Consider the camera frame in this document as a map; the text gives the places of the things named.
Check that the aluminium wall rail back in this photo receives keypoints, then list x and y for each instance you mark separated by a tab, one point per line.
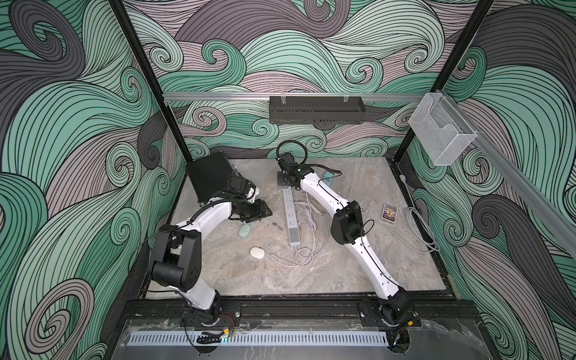
265	96

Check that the aluminium wall rail right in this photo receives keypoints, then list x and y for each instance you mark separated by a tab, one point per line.
514	158

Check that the small card box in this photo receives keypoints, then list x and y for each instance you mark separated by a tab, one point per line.
389	213

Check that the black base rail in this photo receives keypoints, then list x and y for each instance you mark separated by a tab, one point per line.
250	311

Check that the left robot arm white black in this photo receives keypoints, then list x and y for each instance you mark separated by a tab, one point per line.
176	258

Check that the clear acrylic wall bin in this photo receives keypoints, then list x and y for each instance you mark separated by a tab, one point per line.
442	128

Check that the aluminium wall rail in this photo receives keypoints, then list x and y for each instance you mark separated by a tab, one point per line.
265	96
514	158

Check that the white slotted cable duct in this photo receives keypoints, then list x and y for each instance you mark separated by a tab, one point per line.
262	338

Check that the white power strip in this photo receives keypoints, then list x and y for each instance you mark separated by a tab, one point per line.
291	219

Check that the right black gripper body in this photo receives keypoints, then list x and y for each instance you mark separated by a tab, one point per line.
282	180

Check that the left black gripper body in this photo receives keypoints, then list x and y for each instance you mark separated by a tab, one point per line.
250	211

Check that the black wall shelf tray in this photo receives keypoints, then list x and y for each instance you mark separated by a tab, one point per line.
316	111

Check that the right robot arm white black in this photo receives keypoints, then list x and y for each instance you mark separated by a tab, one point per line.
347	229

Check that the white earbud case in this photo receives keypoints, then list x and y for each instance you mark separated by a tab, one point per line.
257	253

